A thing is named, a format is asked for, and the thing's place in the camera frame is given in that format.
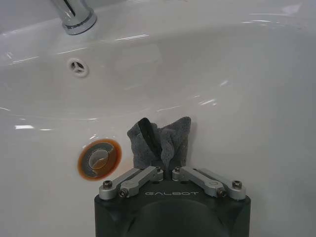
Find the silver-barred black right gripper left finger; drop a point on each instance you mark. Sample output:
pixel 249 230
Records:
pixel 134 179

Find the silver-barred black right gripper right finger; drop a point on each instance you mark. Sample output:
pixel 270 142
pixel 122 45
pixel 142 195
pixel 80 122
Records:
pixel 209 181

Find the grey towel with black loop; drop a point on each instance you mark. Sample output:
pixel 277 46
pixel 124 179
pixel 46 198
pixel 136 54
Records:
pixel 160 142

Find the white ceramic washbasin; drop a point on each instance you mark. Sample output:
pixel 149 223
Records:
pixel 197 74

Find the chrome pop-up drain plug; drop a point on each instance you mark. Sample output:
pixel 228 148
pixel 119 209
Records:
pixel 99 157

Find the white overflow hole cover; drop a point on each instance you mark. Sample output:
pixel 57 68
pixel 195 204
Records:
pixel 78 67

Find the chrome faucet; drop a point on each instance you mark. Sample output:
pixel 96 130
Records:
pixel 76 14

